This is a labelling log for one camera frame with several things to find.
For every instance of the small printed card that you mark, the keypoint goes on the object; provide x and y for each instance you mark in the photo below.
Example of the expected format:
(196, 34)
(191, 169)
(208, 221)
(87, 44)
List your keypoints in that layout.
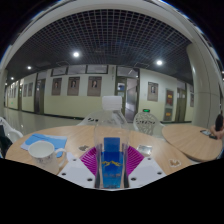
(83, 147)

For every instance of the open green doorway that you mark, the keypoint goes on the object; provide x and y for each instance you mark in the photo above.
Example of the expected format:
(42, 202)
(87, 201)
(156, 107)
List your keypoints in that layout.
(131, 96)

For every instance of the black phone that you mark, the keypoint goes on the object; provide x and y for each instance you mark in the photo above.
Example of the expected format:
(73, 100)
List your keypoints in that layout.
(208, 134)

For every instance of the brown double door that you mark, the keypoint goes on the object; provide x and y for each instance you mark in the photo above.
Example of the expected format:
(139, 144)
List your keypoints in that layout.
(181, 105)

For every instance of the white ceramic mug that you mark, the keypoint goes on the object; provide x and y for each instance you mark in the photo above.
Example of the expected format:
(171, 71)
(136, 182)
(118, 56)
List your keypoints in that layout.
(43, 156)

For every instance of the dark hallway door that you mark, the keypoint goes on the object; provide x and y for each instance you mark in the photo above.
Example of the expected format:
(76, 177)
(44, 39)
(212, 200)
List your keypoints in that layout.
(40, 96)

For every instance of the round wooden side table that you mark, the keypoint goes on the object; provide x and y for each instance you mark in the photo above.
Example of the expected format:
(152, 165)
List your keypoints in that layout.
(190, 140)

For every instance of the framed wall portraits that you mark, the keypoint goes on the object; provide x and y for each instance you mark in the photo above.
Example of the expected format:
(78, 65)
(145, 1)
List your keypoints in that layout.
(94, 86)

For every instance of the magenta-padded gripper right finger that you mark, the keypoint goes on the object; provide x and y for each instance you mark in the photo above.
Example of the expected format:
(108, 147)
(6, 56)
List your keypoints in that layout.
(146, 171)

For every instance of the light blue booklet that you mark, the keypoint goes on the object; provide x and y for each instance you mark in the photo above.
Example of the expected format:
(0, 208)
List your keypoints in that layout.
(50, 139)

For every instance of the white plastic armchair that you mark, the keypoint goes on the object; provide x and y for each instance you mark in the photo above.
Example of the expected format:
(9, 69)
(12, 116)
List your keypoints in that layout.
(13, 133)

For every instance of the clear blue-labelled water bottle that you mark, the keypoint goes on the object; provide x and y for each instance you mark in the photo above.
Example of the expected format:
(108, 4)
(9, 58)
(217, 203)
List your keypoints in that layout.
(111, 133)

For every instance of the person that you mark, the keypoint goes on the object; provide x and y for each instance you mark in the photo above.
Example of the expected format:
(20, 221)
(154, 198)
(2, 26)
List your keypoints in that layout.
(219, 123)

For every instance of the round ceiling lights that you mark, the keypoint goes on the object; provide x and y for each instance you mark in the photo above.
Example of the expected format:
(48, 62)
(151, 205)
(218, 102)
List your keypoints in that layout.
(76, 54)

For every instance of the small card pack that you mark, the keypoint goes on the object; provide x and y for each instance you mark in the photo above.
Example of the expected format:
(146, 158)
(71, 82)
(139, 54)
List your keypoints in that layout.
(144, 150)

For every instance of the green exit sign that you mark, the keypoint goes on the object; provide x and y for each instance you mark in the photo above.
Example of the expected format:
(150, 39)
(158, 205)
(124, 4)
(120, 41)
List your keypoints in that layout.
(146, 110)

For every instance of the white lattice-back chair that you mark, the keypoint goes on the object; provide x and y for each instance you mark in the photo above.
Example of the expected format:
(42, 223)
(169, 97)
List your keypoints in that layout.
(146, 121)

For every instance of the dark transom windows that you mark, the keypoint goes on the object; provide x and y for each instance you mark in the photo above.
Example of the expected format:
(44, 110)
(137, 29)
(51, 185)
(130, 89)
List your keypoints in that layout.
(96, 69)

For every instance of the small clear plastic piece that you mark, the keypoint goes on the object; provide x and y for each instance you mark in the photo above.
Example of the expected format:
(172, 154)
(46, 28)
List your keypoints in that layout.
(174, 163)

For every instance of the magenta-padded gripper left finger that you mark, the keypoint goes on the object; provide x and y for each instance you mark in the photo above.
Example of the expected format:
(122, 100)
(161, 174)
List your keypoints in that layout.
(76, 171)

